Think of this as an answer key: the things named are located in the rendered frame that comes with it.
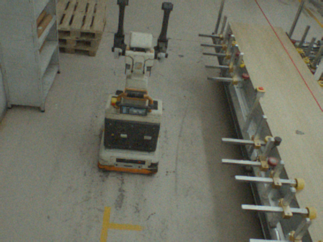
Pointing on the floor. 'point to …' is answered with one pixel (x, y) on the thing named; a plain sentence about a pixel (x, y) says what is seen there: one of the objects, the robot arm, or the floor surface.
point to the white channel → (319, 70)
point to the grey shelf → (27, 51)
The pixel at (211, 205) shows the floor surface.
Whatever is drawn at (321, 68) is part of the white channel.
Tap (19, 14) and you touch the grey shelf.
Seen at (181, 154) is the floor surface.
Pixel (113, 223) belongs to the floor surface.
